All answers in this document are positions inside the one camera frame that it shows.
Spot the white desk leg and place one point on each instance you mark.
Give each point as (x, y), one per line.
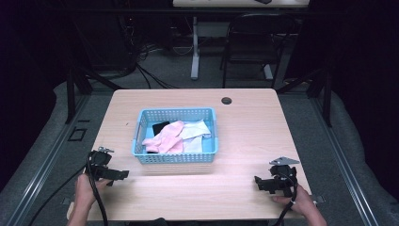
(195, 47)

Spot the person's left hand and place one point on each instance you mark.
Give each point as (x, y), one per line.
(85, 191)

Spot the black sock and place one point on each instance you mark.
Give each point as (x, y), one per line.
(159, 127)

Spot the blue plastic basket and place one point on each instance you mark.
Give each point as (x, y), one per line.
(175, 158)

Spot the black folding chair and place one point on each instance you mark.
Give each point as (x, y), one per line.
(257, 44)

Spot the white background desk top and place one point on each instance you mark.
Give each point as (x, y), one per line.
(238, 3)

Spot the black floor socket frame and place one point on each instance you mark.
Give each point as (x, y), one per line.
(77, 134)

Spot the pink sock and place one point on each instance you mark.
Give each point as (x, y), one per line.
(167, 138)

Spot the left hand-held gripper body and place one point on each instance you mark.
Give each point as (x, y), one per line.
(101, 159)

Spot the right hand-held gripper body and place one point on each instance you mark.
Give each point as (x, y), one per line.
(284, 175)

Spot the white sock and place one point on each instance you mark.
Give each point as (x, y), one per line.
(196, 133)

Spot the person's right hand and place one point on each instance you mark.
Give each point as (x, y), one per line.
(298, 202)

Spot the black metal frame stand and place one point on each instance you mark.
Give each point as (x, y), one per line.
(323, 91)
(73, 91)

